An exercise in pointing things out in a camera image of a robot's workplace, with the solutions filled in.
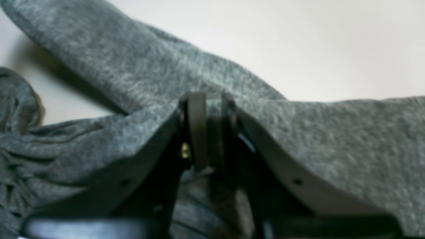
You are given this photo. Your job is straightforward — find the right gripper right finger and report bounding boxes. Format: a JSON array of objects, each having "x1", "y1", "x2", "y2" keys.
[{"x1": 221, "y1": 93, "x2": 403, "y2": 239}]

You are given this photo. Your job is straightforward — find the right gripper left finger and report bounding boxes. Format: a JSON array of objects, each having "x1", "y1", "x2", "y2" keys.
[{"x1": 20, "y1": 92, "x2": 208, "y2": 239}]

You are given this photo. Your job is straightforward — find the grey long-sleeve shirt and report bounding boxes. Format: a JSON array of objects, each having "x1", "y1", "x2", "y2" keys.
[{"x1": 1, "y1": 0, "x2": 424, "y2": 239}]

